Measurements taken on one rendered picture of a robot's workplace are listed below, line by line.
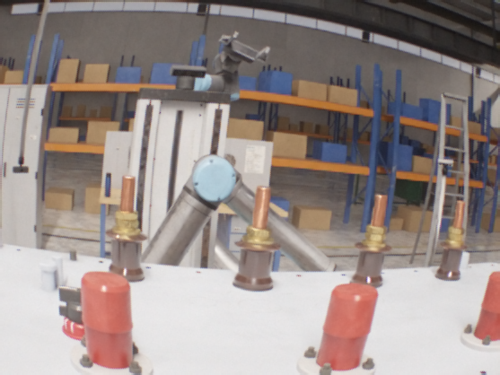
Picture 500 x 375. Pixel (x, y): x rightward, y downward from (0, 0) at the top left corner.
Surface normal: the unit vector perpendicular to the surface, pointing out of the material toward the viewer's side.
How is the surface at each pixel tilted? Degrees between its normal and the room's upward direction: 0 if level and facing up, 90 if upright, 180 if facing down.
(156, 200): 90
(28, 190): 90
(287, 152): 90
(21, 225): 90
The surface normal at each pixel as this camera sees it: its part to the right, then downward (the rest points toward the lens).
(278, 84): 0.29, 0.15
